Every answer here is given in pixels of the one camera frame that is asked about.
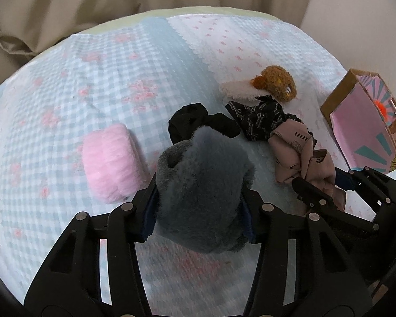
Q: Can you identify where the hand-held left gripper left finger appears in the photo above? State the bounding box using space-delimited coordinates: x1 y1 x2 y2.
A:
23 181 159 317

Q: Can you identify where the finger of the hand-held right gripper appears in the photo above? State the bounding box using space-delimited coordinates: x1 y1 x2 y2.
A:
291 176 380 235
335 168 396 225

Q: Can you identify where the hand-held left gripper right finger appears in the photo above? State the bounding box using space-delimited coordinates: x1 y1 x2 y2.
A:
239 188 373 317

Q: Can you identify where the beige cloth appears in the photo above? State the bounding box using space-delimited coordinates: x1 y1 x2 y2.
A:
269 119 347 212

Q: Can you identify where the cardboard box with pink lining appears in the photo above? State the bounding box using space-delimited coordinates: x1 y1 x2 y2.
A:
319 69 396 175

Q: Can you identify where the grey fuzzy sock roll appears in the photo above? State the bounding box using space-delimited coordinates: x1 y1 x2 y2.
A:
155 127 256 255

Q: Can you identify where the light pink fuzzy sock roll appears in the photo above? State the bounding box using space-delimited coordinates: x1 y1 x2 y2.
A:
82 123 144 204

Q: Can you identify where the black patterned cloth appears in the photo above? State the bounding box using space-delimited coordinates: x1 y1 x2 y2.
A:
225 95 314 142

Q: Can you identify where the black sock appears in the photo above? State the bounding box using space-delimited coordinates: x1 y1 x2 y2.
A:
168 103 241 144

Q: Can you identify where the brown and white fluffy sock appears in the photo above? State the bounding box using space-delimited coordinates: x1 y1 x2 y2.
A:
251 65 298 102

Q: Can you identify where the white fuzzy sock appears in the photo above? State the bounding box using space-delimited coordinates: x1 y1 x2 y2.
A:
219 80 268 101

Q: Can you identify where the blue checked floral blanket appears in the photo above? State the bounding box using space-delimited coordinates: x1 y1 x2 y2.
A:
0 15 396 317

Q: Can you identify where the light green bed sheet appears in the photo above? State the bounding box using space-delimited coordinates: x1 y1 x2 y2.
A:
86 6 278 35

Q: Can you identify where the beige curtain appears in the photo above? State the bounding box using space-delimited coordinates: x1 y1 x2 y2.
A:
0 0 317 57

